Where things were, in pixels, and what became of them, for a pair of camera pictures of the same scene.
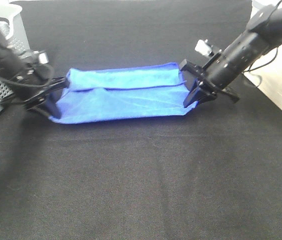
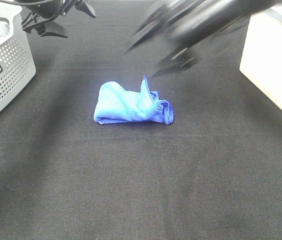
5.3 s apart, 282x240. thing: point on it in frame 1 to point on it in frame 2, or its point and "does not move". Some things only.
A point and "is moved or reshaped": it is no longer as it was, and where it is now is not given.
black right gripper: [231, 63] to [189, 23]
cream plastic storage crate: [280, 78] does not move
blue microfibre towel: [113, 92] is moved or reshaped
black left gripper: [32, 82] to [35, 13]
